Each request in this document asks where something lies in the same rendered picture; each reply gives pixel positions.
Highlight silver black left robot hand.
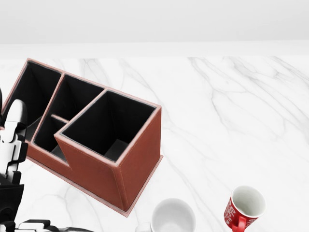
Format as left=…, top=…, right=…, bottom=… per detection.
left=0, top=87, right=95, bottom=232

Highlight red-brown desk caddy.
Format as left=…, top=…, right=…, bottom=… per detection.
left=0, top=57, right=164, bottom=218

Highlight red mug with white print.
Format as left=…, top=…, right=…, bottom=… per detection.
left=224, top=185, right=267, bottom=232

